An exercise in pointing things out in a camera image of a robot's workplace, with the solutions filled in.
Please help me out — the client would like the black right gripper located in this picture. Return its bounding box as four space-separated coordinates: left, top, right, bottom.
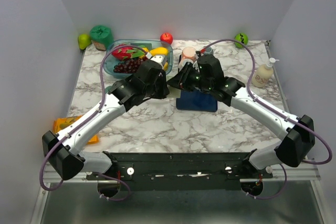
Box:
167 61 213 92

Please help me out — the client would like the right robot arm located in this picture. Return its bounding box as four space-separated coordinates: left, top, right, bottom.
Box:
167 55 315 178

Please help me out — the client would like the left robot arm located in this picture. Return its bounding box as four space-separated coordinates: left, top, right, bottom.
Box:
42 55 169 180

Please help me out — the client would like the pale grey-blue mug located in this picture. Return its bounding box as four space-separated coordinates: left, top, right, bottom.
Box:
178 58 185 70

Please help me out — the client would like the pink mug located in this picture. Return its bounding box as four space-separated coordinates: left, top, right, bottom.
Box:
181 47 196 62

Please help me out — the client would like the dark grey faceted mug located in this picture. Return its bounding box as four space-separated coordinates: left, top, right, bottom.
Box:
201 46 214 55

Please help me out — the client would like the small orange fruit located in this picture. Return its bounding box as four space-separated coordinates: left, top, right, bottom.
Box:
163 62 169 71

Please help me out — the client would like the dark blue tray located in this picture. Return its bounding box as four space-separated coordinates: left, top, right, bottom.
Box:
176 90 218 112

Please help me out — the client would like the yellow mango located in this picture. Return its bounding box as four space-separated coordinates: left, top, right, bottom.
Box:
149 47 169 57

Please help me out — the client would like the purple grape bunch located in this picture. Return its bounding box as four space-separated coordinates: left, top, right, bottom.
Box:
113 58 145 74

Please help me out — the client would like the red apple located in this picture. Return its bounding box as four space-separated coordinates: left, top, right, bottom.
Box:
160 33 173 45

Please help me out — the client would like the teal plastic fruit basket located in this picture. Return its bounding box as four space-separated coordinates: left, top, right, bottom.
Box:
103 39 173 79

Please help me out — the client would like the red dragon fruit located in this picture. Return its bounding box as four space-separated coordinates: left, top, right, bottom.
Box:
111 44 148 61

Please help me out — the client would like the green wrapped jar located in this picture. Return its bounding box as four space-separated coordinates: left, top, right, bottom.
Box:
89 25 114 51

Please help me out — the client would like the cream soap pump bottle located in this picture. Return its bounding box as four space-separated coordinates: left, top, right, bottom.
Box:
251 58 279 88

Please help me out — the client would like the green pear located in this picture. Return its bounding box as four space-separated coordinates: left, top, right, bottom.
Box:
78 34 91 50

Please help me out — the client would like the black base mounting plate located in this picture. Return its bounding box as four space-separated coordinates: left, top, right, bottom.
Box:
83 151 287 192

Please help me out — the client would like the orange snack bag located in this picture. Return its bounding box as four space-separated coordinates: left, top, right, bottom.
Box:
52 115 99 145

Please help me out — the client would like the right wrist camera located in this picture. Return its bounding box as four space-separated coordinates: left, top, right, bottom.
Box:
193 55 205 69

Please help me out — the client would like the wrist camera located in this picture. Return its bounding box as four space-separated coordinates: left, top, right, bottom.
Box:
193 55 205 69
145 52 167 66

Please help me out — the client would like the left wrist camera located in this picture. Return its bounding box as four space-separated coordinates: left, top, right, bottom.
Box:
145 52 167 66

